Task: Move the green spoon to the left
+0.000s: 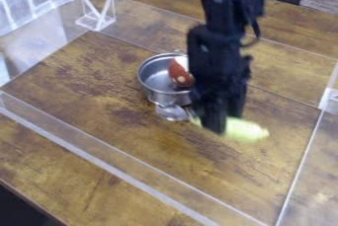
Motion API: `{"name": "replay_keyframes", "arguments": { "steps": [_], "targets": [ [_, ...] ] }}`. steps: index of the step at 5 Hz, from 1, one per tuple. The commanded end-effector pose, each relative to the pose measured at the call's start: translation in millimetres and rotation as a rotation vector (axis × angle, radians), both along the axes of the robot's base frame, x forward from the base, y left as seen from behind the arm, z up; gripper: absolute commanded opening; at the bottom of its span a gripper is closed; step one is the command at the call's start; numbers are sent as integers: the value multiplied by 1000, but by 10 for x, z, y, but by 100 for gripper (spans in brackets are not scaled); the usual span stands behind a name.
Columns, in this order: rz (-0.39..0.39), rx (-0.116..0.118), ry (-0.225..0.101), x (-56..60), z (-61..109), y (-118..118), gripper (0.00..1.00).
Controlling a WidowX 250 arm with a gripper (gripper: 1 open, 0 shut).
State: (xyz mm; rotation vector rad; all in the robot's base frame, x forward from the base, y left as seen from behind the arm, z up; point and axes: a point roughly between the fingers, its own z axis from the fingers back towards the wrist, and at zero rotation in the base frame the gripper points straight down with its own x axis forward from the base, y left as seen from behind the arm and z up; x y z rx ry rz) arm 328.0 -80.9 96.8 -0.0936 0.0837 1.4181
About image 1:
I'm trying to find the green handled metal spoon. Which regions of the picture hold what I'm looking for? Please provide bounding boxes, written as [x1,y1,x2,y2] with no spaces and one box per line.
[155,105,270,143]

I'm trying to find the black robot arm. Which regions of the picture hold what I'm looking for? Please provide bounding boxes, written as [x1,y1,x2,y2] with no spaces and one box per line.
[187,0,264,134]

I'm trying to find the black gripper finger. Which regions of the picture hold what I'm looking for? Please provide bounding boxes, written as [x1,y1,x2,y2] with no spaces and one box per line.
[196,99,227,134]
[227,84,247,117]

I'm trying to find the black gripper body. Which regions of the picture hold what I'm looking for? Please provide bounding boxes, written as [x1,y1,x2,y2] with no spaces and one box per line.
[187,25,252,111]

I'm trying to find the clear acrylic front barrier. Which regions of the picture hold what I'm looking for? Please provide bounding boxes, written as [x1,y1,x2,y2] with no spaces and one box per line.
[0,91,268,226]

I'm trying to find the small steel pot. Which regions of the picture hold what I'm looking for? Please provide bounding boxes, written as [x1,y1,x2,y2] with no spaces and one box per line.
[138,53,191,106]

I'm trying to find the red white toy mushroom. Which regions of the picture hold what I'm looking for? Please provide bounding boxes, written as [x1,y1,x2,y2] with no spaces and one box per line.
[168,56,192,87]

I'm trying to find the clear acrylic barrier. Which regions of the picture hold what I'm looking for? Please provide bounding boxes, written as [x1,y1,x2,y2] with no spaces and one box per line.
[276,63,338,226]
[0,91,268,226]

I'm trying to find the clear acrylic right barrier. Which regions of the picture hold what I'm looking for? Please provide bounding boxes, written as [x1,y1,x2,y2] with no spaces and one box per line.
[276,63,338,226]

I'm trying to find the clear acrylic triangle bracket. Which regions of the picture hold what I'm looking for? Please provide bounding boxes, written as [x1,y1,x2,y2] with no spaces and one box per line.
[75,0,116,32]

